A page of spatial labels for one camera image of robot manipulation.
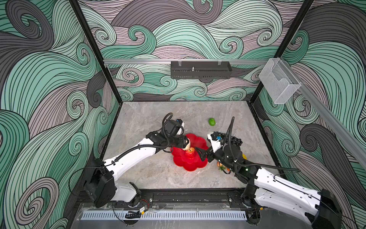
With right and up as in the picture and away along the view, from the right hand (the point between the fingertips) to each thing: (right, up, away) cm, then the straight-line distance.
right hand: (202, 143), depth 74 cm
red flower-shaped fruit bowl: (-5, -13, +12) cm, 18 cm away
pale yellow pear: (-7, -2, +3) cm, 8 cm away
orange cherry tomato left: (+9, -8, -14) cm, 18 cm away
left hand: (-8, +1, +5) cm, 10 cm away
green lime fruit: (+12, +10, +30) cm, 33 cm away
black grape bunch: (+23, -1, +17) cm, 29 cm away
